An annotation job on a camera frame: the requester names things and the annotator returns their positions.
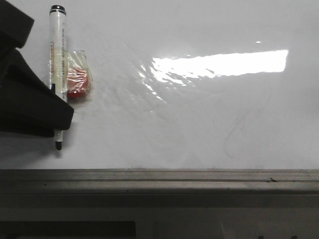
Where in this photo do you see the white whiteboard with metal frame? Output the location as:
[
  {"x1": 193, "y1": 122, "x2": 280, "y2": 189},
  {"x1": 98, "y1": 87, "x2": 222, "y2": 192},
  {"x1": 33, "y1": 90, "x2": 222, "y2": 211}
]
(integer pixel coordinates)
[{"x1": 0, "y1": 0, "x2": 319, "y2": 208}]

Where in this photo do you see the white black whiteboard marker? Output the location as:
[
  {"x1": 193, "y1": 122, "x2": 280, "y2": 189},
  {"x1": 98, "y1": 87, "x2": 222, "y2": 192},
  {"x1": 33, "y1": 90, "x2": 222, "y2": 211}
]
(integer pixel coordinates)
[{"x1": 48, "y1": 4, "x2": 67, "y2": 151}]

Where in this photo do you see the red magnet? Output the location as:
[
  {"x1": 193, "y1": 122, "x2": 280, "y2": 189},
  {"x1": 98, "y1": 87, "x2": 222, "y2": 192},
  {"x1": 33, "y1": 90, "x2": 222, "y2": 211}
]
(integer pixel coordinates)
[{"x1": 67, "y1": 50, "x2": 92, "y2": 100}]

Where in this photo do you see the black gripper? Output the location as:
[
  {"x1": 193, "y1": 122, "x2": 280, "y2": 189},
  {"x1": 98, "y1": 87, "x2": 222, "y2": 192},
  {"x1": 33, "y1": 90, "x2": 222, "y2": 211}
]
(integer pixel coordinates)
[{"x1": 0, "y1": 0, "x2": 34, "y2": 86}]

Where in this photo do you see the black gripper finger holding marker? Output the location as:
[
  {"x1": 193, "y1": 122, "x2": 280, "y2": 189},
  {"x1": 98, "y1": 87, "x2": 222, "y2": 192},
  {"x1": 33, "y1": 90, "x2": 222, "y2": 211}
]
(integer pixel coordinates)
[{"x1": 0, "y1": 49, "x2": 74, "y2": 137}]

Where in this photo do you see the white plastic marker tray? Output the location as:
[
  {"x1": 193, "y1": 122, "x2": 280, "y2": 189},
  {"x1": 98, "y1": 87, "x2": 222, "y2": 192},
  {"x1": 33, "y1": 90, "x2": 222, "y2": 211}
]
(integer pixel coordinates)
[{"x1": 0, "y1": 208, "x2": 319, "y2": 239}]

